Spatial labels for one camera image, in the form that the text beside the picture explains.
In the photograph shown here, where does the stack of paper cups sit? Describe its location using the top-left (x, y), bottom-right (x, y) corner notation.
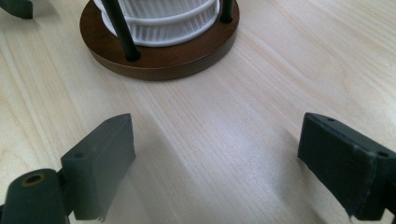
top-left (92, 0), bottom-right (220, 48)

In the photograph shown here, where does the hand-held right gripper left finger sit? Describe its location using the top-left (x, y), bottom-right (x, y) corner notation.
top-left (60, 113), bottom-right (136, 222)

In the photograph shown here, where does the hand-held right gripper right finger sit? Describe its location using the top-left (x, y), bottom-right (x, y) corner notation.
top-left (297, 112), bottom-right (396, 222)

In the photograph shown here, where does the cup holder with wooden base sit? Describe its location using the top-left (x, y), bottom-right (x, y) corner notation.
top-left (78, 0), bottom-right (241, 82)

